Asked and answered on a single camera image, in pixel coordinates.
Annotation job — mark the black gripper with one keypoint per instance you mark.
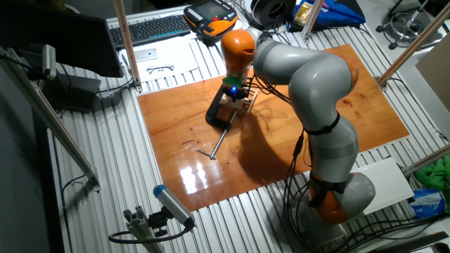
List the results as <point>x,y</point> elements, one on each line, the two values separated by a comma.
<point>236,90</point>

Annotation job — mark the small wooden window frame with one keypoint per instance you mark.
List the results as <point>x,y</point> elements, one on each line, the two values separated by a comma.
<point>246,105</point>

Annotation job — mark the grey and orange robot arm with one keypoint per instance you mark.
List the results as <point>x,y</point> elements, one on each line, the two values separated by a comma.
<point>316,81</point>

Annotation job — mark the black C-clamp with steel screw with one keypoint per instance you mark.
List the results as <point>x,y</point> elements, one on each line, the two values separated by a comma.
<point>212,117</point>

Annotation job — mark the orange and black teach pendant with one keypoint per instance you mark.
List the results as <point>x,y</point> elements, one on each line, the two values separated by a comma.
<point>214,24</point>

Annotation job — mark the white paper sheet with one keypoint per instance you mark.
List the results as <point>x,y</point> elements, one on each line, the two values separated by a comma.
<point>175,52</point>

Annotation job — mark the glossy brown wooden board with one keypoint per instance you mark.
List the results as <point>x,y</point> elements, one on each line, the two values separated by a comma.
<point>211,175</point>

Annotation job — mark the thin-framed eyeglasses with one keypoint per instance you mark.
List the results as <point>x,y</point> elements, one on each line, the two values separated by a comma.
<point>154,69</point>

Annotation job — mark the black filament spool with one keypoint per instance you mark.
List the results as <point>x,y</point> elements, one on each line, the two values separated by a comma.
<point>267,12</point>

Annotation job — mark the silver smartphone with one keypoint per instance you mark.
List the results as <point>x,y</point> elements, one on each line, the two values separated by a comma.
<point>146,55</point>

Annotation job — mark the yellow packet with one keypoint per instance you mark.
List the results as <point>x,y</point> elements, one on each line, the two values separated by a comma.
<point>303,14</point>

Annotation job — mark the black computer keyboard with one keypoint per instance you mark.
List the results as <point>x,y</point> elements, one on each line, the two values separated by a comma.
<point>151,30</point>

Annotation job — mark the blue cloth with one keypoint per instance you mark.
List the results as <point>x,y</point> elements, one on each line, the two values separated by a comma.
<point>337,14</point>

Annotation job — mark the chrome stool base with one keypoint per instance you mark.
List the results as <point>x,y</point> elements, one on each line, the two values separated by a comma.
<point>393,45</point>

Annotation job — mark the dark grey computer box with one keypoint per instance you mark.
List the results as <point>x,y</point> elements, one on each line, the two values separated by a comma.
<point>74,95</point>

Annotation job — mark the black computer monitor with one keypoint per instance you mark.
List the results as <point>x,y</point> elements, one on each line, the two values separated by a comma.
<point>70,42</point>

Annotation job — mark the beige cardboard panel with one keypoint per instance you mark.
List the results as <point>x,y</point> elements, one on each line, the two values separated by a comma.
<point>437,70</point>

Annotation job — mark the green cloth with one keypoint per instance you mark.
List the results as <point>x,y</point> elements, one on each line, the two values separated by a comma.
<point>436,175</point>

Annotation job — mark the blue and white plastic bag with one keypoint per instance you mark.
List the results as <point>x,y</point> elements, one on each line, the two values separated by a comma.
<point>427,204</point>

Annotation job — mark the dark metal bar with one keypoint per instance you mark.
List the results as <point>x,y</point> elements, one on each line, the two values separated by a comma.
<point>408,246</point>

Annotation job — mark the aluminium frame pole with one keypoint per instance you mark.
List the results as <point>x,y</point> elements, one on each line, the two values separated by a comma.
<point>311,21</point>
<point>425,161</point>
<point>422,35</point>
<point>126,42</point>

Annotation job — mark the silver camera with blue cap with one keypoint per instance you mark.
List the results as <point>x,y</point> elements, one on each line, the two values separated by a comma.
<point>172,205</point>

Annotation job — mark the black camera bracket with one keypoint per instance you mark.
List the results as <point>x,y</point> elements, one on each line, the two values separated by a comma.
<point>158,221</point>

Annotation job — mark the short aluminium extrusion post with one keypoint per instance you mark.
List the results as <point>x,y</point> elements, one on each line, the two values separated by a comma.
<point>140,228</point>

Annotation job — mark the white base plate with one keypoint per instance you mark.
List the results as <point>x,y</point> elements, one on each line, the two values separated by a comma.
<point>386,182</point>

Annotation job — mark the slanted aluminium frame beam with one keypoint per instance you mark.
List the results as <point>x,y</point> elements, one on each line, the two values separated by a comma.
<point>52,123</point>

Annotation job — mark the silver depth camera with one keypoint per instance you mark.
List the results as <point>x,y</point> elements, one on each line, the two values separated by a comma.
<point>49,61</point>

